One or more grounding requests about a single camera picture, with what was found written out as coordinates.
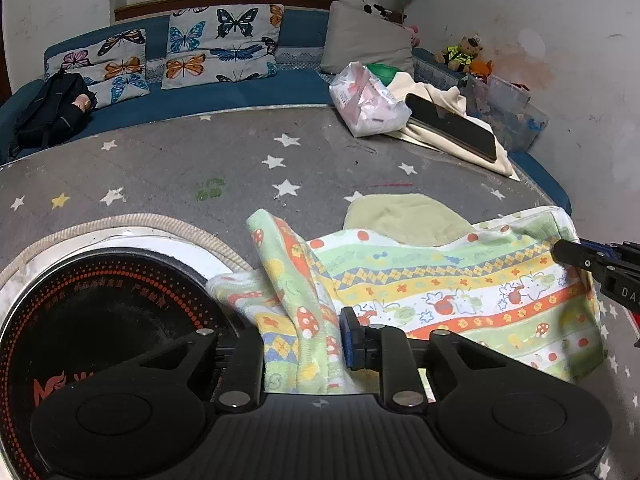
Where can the black backpack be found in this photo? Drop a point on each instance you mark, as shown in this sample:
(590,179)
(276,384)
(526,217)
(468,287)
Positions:
(61,109)

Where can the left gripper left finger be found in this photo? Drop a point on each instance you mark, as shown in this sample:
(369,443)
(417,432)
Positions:
(240,388)

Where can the pink white plastic bag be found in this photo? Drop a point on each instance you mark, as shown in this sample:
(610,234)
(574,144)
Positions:
(366,106)

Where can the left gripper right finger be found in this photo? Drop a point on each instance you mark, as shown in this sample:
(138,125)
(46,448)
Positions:
(386,350)

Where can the black tablet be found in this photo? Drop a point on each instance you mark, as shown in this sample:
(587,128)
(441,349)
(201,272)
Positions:
(452,127)

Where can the grey plain pillow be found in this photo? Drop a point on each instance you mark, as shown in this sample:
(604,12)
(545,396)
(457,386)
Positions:
(355,36)

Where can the large butterfly pillow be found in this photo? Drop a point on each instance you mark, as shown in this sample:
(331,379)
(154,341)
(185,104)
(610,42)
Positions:
(214,44)

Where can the clear plastic storage box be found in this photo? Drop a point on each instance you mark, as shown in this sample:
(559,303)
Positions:
(506,107)

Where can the blue sofa bench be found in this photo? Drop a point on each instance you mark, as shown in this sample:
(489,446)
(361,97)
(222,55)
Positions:
(293,78)

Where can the cream folded cloth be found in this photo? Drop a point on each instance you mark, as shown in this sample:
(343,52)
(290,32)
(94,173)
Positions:
(453,101)

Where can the colourful patterned baby garment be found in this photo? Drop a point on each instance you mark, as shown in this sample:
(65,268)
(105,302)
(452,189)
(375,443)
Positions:
(496,284)

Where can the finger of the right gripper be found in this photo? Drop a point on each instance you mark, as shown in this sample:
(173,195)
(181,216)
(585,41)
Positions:
(574,254)
(624,251)

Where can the orange plush toy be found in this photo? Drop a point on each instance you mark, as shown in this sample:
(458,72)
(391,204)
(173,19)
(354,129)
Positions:
(480,69)

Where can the black round induction cooktop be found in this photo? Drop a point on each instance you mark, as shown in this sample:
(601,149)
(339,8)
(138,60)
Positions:
(86,314)

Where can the panda plush toy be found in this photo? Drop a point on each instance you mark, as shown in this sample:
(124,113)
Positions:
(373,8)

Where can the teddy bear yellow vest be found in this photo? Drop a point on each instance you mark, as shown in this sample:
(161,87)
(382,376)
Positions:
(459,57)

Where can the small butterfly pillow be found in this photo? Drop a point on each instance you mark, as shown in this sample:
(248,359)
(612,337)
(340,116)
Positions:
(114,68)

